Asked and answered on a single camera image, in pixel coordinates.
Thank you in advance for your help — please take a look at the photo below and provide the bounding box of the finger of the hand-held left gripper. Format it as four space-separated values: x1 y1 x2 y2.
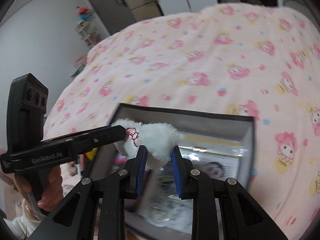
71 125 127 155

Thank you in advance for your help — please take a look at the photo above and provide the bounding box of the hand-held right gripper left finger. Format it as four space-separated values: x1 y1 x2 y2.
29 145 147 240

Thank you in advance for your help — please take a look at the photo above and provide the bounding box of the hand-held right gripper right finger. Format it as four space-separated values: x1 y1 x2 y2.
171 145 288 240

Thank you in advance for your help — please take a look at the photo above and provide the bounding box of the white plush toy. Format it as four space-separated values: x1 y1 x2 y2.
111 118 181 170

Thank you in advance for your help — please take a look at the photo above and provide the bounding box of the clear plastic blister pack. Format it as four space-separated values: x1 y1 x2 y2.
125 167 198 238

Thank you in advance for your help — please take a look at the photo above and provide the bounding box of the cartoon picture craft pack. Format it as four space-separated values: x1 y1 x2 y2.
180 145 243 181

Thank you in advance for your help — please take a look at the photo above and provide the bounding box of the black cardboard box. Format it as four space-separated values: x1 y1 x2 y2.
85 102 258 240

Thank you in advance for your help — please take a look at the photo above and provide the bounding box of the person's left hand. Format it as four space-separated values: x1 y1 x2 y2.
14 166 64 212

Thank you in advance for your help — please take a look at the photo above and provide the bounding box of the white clothing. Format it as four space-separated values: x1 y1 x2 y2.
6 199 47 240

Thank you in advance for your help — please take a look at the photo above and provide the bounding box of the white storage rack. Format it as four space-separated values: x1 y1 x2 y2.
75 20 101 50

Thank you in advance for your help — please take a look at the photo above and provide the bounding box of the pink printed blanket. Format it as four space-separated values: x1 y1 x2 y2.
42 2 320 240

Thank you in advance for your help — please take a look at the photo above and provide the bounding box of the red and blue toy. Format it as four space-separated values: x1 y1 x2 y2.
77 6 93 22

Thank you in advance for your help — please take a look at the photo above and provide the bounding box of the grey wardrobe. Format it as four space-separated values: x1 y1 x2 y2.
81 0 164 43

